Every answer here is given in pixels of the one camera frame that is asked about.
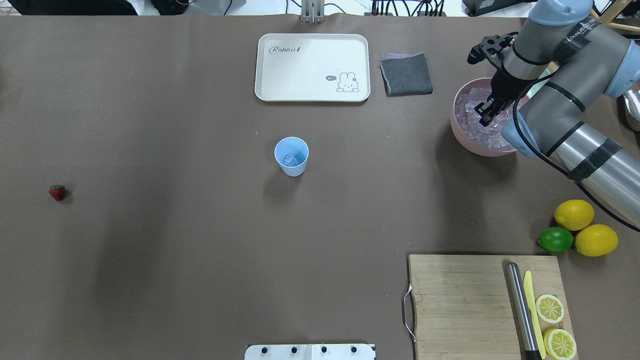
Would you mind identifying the red strawberry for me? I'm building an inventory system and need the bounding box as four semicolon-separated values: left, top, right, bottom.
48;185;67;202

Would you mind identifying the green lime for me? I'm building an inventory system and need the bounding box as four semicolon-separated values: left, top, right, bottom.
537;227;575;253

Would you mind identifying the lemon slice lower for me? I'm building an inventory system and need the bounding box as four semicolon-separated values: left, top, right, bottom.
542;328;578;360

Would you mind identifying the clear ice cubes pile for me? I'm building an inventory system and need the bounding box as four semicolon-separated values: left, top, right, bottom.
454;85;515;153

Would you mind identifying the green bowl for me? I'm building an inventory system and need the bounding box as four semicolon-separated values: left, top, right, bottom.
526;69;552;98

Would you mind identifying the pink bowl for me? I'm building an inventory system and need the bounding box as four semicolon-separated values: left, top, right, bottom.
450;77;517;157

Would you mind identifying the ice cube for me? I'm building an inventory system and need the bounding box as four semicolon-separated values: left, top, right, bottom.
282;153;300;167

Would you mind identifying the aluminium camera post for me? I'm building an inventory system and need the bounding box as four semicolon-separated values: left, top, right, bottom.
299;0;326;24

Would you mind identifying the steel pot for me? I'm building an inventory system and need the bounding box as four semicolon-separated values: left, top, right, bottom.
622;89;640;133

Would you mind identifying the yellow lemon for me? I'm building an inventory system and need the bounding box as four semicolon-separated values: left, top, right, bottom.
553;199;595;231
573;224;619;257

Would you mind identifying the wooden cutting board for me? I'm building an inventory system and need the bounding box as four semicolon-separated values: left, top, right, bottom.
407;254;567;360

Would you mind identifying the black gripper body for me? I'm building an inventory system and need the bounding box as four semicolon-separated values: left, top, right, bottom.
489;69;533;107

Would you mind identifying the steel handled yellow knife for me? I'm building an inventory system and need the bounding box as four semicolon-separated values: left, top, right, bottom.
505;262;542;360

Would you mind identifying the lemon slice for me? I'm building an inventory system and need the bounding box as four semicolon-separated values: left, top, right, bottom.
542;328;578;360
535;294;566;324

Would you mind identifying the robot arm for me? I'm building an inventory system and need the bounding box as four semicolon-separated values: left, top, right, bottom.
467;0;640;231

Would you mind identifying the yellow lemon lower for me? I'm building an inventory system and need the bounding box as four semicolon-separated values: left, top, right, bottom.
573;224;619;257

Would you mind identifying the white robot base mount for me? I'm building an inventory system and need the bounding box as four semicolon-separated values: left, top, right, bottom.
244;342;377;360

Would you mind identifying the lemon slice upper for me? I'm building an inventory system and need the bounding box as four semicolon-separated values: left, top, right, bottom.
535;294;566;324

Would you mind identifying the yellow lemon upper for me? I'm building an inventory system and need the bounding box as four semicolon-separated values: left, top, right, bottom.
553;199;595;231

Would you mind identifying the wooden mug tree stand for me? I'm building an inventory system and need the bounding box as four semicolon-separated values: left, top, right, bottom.
590;0;640;35

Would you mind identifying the light blue cup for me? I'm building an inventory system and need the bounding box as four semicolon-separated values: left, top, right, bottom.
274;136;310;177

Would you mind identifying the grey folded cloth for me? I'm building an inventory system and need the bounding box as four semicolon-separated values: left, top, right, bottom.
379;52;434;97

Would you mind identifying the cream rabbit tray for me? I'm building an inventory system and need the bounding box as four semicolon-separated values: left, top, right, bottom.
254;33;371;103

